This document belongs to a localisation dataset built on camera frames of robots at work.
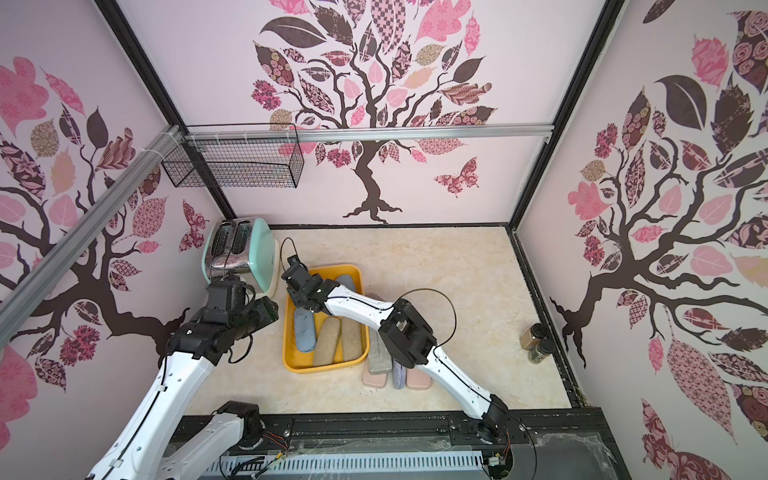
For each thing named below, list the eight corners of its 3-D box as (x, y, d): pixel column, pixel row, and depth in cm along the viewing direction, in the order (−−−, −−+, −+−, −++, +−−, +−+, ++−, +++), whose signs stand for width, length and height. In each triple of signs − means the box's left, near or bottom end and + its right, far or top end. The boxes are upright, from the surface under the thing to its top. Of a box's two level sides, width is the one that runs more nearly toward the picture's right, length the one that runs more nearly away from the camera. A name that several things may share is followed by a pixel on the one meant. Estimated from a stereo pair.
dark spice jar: (528, 364, 87) (541, 351, 79) (524, 353, 89) (537, 339, 81) (543, 364, 87) (558, 351, 79) (539, 353, 89) (553, 339, 81)
